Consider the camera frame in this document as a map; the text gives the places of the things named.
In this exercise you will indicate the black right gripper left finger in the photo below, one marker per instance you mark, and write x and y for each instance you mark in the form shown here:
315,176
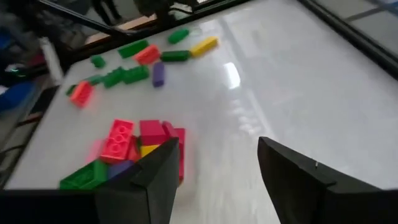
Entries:
140,199

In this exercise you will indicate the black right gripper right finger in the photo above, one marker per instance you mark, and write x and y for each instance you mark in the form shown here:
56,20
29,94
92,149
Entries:
304,193

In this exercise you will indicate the purple long block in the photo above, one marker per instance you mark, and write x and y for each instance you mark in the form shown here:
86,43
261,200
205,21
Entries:
119,168
158,74

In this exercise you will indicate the yellow block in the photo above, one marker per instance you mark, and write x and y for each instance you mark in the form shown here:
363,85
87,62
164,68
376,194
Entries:
148,150
203,46

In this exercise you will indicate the green studded brick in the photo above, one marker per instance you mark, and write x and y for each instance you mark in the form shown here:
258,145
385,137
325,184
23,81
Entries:
94,79
136,74
84,175
113,77

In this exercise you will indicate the red-orange studded brick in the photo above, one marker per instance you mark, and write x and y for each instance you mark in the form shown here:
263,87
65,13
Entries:
118,141

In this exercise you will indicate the clear plastic bin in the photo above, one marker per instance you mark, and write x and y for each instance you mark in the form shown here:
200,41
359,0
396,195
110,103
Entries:
188,174

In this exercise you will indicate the green long block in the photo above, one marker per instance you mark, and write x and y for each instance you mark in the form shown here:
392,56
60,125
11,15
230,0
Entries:
71,89
133,48
175,56

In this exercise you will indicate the small green block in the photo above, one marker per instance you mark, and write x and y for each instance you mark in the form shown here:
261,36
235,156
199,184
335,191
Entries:
98,61

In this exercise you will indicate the silver aluminium extrusion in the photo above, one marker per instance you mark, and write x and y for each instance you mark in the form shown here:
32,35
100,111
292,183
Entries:
51,59

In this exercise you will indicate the black diagonal brace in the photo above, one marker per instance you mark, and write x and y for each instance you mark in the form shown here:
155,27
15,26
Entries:
87,18

